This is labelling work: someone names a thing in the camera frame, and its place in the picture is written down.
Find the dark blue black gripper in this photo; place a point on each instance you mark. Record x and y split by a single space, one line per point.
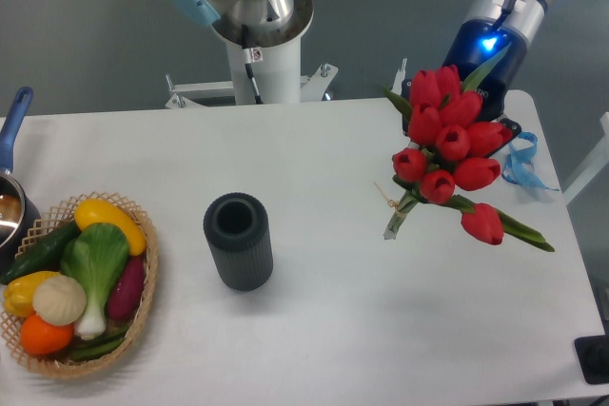
476 43

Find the red tulip bouquet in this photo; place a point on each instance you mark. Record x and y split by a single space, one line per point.
451 148

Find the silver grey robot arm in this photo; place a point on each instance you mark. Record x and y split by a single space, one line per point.
523 17

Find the light blue ribbon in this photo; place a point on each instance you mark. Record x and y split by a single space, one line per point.
518 168

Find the dark grey ribbed vase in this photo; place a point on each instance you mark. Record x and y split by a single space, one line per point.
237 232

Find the black device at table edge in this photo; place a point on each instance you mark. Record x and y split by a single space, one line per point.
592 352

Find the purple sweet potato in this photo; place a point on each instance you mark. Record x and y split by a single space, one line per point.
125 297

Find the green bok choy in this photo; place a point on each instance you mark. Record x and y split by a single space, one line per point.
96 260

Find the green bean pods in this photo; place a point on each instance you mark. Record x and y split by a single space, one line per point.
97 347

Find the dark green cucumber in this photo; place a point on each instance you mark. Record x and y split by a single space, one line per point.
43 255

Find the cream steamed bun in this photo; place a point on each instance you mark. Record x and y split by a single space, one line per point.
59 300

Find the woven wicker basket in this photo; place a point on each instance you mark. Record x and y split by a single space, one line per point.
60 366

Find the yellow bell pepper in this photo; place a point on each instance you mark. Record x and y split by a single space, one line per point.
18 294

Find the orange fruit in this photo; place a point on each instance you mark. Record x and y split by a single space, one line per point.
40 338

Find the white frame right edge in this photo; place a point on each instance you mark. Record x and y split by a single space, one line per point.
592 164

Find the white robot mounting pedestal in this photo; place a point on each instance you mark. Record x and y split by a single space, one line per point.
271 75

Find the blue handled saucepan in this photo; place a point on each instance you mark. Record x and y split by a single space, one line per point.
18 212

